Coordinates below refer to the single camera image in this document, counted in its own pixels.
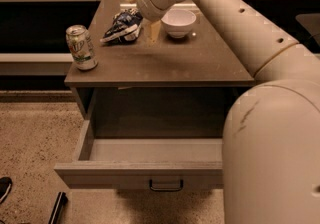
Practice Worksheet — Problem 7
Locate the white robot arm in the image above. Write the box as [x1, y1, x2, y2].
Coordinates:
[127, 0, 320, 224]

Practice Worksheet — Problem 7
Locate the black shoe at left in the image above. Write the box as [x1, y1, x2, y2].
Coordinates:
[0, 177, 13, 204]

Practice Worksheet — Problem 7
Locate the black drawer handle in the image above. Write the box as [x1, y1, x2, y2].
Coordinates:
[149, 179, 184, 192]

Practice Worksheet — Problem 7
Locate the open grey top drawer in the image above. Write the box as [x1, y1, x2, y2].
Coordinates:
[54, 87, 234, 190]

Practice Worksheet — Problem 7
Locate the black bar on floor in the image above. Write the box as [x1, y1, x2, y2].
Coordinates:
[48, 192, 68, 224]

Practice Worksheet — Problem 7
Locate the white ceramic bowl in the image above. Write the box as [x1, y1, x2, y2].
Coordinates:
[161, 9, 196, 38]

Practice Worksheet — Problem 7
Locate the blue potato chip bag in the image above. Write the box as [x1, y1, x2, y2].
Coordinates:
[100, 8, 143, 44]

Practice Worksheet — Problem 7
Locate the grey cabinet with top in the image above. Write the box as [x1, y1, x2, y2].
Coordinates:
[64, 0, 256, 126]

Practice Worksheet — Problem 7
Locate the green soda can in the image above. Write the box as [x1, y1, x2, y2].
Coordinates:
[66, 25, 98, 71]

